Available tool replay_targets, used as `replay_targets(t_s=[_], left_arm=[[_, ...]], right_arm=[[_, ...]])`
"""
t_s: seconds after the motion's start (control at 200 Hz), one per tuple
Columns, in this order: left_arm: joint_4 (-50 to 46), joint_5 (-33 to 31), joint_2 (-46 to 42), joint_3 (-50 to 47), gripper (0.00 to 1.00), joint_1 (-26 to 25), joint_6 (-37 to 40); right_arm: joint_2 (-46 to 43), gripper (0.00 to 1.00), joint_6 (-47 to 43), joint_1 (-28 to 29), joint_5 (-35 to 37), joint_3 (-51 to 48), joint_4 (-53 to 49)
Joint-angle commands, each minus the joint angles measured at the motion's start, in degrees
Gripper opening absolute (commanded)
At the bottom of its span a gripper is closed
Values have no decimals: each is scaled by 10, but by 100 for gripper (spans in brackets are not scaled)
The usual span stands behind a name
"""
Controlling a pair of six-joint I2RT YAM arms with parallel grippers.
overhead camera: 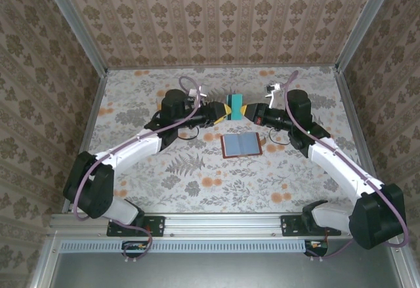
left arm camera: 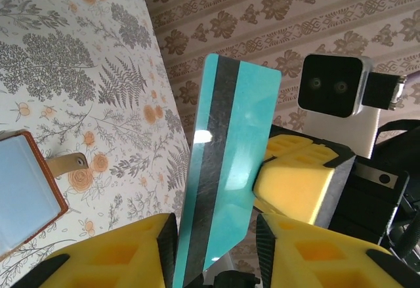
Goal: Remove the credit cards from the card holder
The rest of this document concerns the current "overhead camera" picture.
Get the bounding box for teal card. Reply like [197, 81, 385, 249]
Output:
[226, 93, 244, 121]

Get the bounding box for brown leather card holder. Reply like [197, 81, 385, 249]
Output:
[219, 131, 266, 159]

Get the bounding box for floral table cover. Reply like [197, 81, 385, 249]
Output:
[70, 66, 389, 214]

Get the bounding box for black connector socket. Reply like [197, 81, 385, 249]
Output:
[303, 239, 329, 258]
[121, 240, 149, 258]

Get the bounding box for grey metal panel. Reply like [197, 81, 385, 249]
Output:
[29, 235, 420, 288]

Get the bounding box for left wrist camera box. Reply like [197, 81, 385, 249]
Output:
[186, 86, 208, 102]

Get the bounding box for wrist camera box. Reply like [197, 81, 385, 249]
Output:
[186, 86, 208, 102]
[264, 83, 284, 107]

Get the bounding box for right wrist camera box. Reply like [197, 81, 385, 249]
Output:
[264, 83, 284, 107]

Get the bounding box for aluminium side rail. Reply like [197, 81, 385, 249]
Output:
[62, 70, 109, 213]
[336, 70, 381, 187]

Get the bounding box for aluminium mounting rail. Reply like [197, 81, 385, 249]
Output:
[49, 212, 403, 236]

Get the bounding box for aluminium frame post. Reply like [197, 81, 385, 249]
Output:
[333, 0, 400, 72]
[38, 0, 109, 76]

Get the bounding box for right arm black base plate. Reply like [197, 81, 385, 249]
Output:
[280, 215, 342, 237]

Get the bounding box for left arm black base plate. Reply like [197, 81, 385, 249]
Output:
[106, 215, 165, 237]

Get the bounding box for white slotted cable duct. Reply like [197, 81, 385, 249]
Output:
[60, 239, 305, 253]

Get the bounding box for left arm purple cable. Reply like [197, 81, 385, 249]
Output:
[73, 75, 201, 264]

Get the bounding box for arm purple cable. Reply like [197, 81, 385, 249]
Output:
[73, 75, 201, 264]
[282, 70, 410, 263]

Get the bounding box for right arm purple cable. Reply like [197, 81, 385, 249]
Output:
[282, 70, 410, 263]

